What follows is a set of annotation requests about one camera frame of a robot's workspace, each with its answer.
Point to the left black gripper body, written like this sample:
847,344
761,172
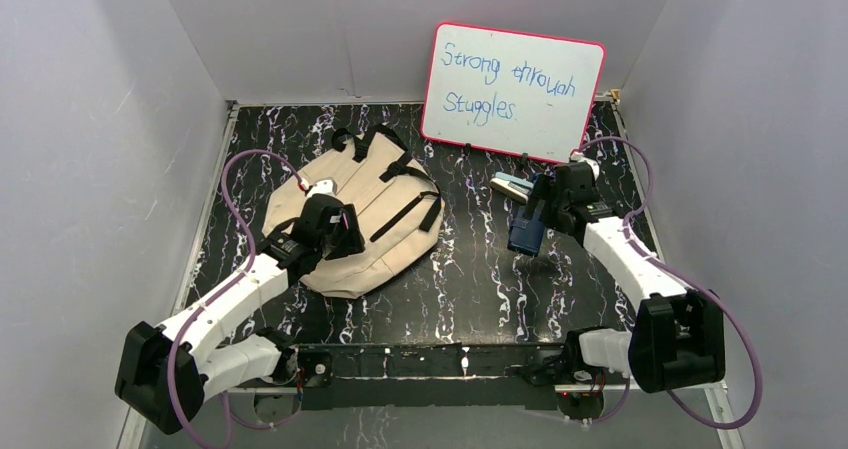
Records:
346,235

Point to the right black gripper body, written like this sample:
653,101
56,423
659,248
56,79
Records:
544,189

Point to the beige canvas backpack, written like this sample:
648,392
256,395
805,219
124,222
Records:
399,208

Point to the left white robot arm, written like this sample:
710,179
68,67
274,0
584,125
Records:
169,370

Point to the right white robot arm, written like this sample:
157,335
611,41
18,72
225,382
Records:
677,339

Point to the light blue white stapler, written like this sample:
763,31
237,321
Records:
513,187

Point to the pink framed whiteboard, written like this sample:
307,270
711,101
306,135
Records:
511,92

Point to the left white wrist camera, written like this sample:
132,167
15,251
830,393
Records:
323,189

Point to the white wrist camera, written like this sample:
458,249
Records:
323,189
581,158

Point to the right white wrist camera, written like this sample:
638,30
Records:
581,158

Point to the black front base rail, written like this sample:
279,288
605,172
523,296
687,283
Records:
534,376

